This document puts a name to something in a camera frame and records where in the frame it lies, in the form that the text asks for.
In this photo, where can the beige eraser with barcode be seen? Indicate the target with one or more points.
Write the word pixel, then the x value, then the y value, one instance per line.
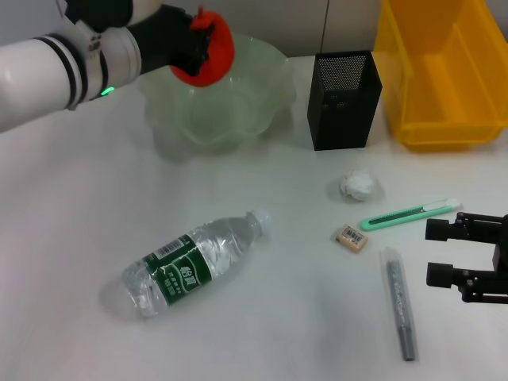
pixel 351 238

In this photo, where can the mint green utility knife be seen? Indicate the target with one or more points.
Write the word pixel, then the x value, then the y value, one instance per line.
pixel 397 219

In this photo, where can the white paper ball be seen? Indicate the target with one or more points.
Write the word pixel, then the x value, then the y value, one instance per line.
pixel 358 185

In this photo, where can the red pear-shaped fruit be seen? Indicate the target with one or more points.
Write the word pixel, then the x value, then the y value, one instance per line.
pixel 220 51

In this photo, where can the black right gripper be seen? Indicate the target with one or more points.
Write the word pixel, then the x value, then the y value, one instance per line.
pixel 501 254

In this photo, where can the clear green-label water bottle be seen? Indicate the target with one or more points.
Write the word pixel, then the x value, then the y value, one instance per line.
pixel 186 266

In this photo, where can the pale green wavy fruit bowl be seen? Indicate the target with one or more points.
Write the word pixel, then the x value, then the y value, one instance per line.
pixel 222 115

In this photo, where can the black mesh pen holder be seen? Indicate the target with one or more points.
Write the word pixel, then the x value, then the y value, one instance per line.
pixel 341 115

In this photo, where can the yellow plastic storage bin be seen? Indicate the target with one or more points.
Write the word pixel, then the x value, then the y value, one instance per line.
pixel 444 99

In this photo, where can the grey pen in clear sleeve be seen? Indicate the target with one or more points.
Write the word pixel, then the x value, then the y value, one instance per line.
pixel 399 301

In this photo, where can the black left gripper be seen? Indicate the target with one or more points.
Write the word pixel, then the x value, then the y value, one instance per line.
pixel 162 39

